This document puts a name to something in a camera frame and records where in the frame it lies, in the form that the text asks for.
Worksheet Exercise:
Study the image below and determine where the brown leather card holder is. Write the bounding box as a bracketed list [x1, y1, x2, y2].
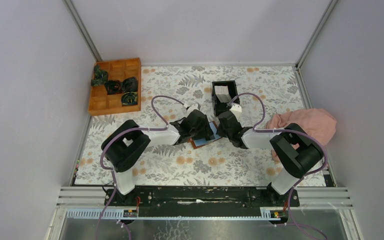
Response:
[188, 121, 222, 149]

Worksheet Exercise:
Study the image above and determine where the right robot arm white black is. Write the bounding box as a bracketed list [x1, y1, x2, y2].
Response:
[217, 111, 326, 206]

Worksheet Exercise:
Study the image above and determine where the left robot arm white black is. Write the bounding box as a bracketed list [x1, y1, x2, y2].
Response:
[100, 109, 215, 206]

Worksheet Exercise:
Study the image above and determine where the black card box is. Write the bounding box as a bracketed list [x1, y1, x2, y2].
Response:
[211, 80, 238, 117]

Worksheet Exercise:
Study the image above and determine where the stack of credit cards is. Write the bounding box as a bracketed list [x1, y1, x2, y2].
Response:
[213, 85, 232, 104]

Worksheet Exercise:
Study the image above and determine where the floral patterned table mat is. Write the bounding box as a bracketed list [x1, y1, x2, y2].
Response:
[73, 66, 304, 186]

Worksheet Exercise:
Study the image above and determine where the green black rolled sock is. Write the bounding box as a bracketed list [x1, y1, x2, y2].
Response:
[120, 91, 138, 107]

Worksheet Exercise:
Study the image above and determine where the black rolled sock right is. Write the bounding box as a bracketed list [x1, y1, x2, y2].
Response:
[121, 76, 138, 93]

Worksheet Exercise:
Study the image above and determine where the pink crumpled cloth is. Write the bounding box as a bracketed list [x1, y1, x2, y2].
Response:
[265, 108, 337, 146]

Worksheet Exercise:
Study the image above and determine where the orange wooden compartment tray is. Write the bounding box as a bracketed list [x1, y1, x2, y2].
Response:
[88, 57, 142, 116]

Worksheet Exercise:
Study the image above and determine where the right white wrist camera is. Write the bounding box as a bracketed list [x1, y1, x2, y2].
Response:
[229, 103, 242, 119]

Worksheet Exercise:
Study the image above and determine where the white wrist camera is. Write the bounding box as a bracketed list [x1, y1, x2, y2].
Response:
[229, 103, 242, 119]
[185, 102, 201, 111]

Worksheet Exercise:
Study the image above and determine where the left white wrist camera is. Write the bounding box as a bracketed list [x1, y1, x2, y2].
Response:
[185, 102, 201, 111]

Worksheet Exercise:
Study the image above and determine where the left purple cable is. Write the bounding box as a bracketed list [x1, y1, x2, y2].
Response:
[94, 95, 188, 240]

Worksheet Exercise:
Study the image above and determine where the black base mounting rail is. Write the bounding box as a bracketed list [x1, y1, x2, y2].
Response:
[103, 186, 300, 220]

